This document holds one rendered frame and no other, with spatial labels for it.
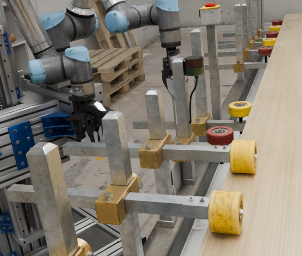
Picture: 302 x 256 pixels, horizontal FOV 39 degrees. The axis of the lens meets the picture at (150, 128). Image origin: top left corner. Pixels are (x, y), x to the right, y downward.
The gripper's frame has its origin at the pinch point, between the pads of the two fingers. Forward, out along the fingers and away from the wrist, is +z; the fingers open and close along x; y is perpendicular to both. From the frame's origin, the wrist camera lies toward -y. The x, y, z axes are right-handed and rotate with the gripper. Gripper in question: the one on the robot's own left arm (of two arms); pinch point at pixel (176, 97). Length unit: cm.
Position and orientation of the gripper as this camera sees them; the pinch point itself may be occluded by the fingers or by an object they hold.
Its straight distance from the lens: 158.2
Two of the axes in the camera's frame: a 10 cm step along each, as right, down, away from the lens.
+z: 1.1, 9.3, 3.5
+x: -9.9, 1.1, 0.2
